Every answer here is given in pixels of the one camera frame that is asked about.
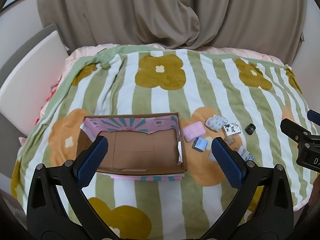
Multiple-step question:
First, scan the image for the pink fluffy cloth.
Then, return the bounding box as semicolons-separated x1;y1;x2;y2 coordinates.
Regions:
183;121;206;142

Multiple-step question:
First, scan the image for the black white printed carton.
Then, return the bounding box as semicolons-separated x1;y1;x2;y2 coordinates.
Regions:
222;121;242;137

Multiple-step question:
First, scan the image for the striped floral blanket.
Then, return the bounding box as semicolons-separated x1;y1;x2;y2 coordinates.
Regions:
10;45;313;240

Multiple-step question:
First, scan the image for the pink printed cardboard box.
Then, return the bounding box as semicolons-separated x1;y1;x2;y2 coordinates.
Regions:
76;112;188;182

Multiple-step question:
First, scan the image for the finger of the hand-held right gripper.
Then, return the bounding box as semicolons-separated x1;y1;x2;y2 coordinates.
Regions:
307;109;320;125
280;118;320;144

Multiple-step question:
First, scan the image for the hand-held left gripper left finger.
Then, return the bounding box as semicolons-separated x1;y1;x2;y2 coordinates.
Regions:
26;135;118;240

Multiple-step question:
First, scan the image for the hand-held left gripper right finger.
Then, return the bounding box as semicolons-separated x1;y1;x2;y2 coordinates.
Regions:
200;137;294;240

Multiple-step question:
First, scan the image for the small blue grey box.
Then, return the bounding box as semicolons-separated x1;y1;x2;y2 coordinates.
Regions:
192;137;208;152

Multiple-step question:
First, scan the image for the red white cloth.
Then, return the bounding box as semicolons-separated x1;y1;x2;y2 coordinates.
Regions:
34;75;63;126

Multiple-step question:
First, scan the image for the white blue printed packet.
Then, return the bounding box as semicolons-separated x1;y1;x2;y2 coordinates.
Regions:
209;144;254;163

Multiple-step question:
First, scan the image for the beige curtain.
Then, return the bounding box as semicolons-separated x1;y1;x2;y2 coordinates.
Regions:
36;0;307;64

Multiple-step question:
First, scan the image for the white blue patterned packet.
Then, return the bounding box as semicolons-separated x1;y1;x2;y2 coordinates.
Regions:
205;114;228;132

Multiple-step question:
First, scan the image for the white grey headboard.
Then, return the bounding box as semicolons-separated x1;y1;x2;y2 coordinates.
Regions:
0;24;69;137

